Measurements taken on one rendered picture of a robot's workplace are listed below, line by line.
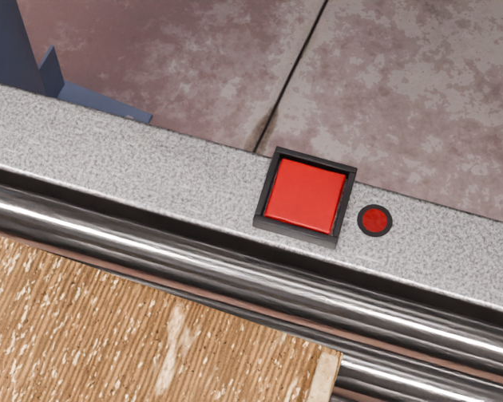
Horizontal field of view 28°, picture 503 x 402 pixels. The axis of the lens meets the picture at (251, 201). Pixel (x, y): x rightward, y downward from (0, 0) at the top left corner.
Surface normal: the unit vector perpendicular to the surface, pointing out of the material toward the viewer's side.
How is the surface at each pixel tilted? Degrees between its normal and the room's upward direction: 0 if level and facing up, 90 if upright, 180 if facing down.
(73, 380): 0
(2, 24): 90
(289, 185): 0
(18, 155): 0
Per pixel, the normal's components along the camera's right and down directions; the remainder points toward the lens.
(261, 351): 0.03, -0.40
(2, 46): 0.80, 0.55
